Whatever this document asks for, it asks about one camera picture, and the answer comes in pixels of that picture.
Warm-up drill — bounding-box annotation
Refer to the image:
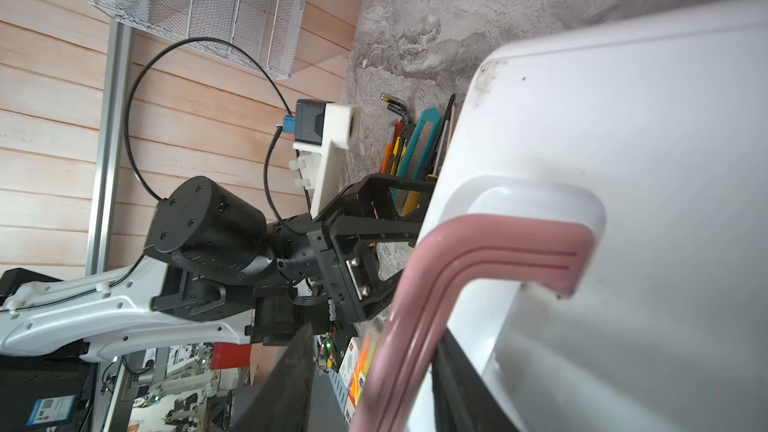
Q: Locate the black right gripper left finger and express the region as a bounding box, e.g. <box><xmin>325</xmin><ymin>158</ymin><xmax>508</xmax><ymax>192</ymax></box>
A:
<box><xmin>230</xmin><ymin>325</ymin><xmax>316</xmax><ymax>431</ymax></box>

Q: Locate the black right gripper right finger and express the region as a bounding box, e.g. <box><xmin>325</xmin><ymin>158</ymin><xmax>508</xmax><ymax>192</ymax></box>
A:
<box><xmin>432</xmin><ymin>331</ymin><xmax>519</xmax><ymax>432</ymax></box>

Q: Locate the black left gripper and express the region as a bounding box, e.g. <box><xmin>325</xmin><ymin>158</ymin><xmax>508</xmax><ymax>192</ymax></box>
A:
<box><xmin>307</xmin><ymin>174</ymin><xmax>435</xmax><ymax>323</ymax></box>

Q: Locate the white toolbox lid pink handle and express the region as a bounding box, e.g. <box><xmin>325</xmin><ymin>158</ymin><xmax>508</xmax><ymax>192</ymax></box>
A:
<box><xmin>351</xmin><ymin>0</ymin><xmax>767</xmax><ymax>431</ymax></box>

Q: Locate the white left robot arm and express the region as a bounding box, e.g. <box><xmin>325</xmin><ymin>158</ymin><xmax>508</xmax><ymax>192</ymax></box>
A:
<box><xmin>1</xmin><ymin>174</ymin><xmax>435</xmax><ymax>362</ymax></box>

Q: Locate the yellow black utility knife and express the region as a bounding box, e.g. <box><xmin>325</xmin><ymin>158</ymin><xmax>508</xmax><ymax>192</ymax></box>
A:
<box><xmin>394</xmin><ymin>139</ymin><xmax>424</xmax><ymax>216</ymax></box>

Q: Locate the teal utility knife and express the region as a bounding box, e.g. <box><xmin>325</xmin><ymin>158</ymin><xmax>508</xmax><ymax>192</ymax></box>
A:
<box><xmin>392</xmin><ymin>108</ymin><xmax>442</xmax><ymax>180</ymax></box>

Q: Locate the black hex key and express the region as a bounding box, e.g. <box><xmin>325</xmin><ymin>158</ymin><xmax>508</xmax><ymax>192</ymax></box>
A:
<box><xmin>380</xmin><ymin>93</ymin><xmax>412</xmax><ymax>125</ymax></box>

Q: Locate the orange handled screwdriver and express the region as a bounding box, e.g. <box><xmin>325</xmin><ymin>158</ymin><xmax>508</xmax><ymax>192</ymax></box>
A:
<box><xmin>379</xmin><ymin>143</ymin><xmax>395</xmax><ymax>175</ymax></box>

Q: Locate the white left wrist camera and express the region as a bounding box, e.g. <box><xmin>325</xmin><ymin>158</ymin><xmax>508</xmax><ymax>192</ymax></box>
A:
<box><xmin>283</xmin><ymin>99</ymin><xmax>362</xmax><ymax>218</ymax></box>

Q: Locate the red handled hex key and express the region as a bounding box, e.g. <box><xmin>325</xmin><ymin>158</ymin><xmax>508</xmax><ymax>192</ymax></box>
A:
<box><xmin>389</xmin><ymin>121</ymin><xmax>405</xmax><ymax>155</ymax></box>

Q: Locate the left aluminium frame rail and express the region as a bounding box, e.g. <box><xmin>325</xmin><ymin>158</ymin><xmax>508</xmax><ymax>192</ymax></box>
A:
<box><xmin>86</xmin><ymin>20</ymin><xmax>133</xmax><ymax>275</ymax></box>

